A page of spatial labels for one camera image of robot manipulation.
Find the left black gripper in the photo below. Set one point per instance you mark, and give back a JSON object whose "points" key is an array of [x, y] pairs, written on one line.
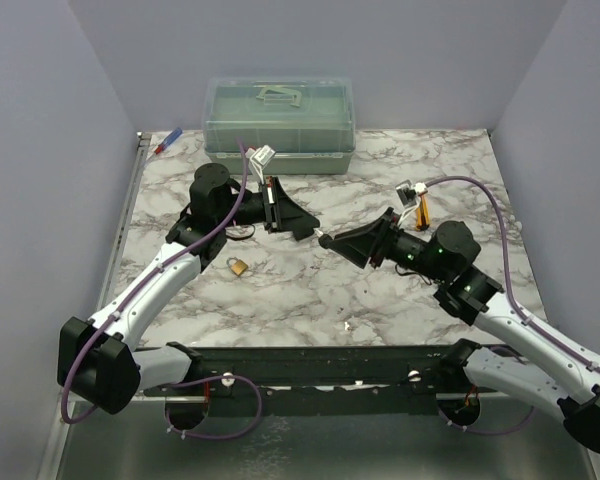
{"points": [[280, 212]]}

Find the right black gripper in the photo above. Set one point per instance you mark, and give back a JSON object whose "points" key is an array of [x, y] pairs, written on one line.
{"points": [[371, 241]]}

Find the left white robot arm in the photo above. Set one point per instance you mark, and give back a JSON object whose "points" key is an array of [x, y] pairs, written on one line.
{"points": [[99, 358]]}

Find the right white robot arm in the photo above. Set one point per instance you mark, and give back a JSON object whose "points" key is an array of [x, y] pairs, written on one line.
{"points": [[559, 376]]}

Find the yellow utility knife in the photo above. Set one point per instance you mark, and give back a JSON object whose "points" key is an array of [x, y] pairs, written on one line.
{"points": [[422, 215]]}

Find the small brass padlock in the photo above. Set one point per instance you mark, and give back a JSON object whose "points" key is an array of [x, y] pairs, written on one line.
{"points": [[237, 266]]}

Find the green transparent toolbox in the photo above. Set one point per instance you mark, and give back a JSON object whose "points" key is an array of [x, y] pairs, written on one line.
{"points": [[309, 123]]}

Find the blue red screwdriver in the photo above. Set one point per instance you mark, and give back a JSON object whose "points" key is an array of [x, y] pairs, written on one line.
{"points": [[168, 141]]}

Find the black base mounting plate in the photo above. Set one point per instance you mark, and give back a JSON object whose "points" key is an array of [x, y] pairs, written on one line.
{"points": [[324, 381]]}

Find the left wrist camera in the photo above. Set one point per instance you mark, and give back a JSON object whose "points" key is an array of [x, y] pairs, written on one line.
{"points": [[260, 157]]}

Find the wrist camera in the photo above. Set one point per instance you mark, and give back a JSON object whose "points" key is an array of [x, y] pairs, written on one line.
{"points": [[260, 157], [408, 194]]}

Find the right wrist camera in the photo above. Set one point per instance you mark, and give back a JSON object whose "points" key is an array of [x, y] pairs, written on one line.
{"points": [[408, 194]]}

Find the aluminium rail left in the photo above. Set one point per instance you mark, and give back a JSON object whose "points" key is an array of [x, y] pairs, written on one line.
{"points": [[119, 240]]}

